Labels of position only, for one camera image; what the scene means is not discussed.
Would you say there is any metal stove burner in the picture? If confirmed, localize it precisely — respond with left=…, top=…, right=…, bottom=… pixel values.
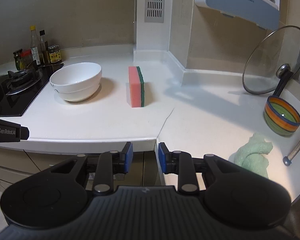
left=6, top=69, right=42, bottom=95

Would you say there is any yellow cap clear bottle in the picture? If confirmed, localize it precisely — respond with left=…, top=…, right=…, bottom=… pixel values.
left=30, top=25, right=42, bottom=67

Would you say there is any green jar with dark lid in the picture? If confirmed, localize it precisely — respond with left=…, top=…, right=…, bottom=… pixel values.
left=13, top=49, right=24, bottom=71

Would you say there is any yellow label sauce jar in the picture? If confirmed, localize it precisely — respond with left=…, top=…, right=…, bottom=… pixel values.
left=48, top=44, right=62, bottom=64

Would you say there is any orange green striped bowl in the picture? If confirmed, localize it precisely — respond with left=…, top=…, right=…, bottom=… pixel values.
left=264, top=96, right=300, bottom=137

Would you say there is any glass pot lid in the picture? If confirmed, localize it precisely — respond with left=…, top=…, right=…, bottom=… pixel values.
left=242, top=26, right=300, bottom=95

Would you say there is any dark cap oil bottle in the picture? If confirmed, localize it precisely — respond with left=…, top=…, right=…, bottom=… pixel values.
left=39, top=30, right=50, bottom=65

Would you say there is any grey vent grille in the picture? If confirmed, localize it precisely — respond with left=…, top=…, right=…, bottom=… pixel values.
left=144, top=0, right=165, bottom=23

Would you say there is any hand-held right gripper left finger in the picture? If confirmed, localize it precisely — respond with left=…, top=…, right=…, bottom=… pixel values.
left=50, top=141, right=134, bottom=197

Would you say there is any white ceramic bowl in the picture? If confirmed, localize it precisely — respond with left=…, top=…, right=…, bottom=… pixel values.
left=49, top=62, right=102, bottom=102

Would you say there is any pink and green sponge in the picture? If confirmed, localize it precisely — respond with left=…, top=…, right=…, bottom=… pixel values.
left=125, top=66, right=146, bottom=108

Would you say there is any light green cloth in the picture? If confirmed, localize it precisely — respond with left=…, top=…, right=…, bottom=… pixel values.
left=228, top=133, right=273, bottom=179

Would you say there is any black glass gas stove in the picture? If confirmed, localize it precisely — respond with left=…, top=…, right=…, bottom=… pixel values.
left=0, top=63, right=65, bottom=117

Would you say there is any black handle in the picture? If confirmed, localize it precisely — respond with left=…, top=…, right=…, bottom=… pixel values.
left=272, top=71, right=294, bottom=97

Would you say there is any red lid spice jar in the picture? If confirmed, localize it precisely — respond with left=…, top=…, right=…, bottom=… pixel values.
left=20, top=50, right=37, bottom=69

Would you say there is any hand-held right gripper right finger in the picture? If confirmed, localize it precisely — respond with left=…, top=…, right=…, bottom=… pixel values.
left=158, top=142, right=243, bottom=196

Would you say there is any white and grey wall appliance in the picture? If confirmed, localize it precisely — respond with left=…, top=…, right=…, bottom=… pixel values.
left=194, top=0, right=282, bottom=32

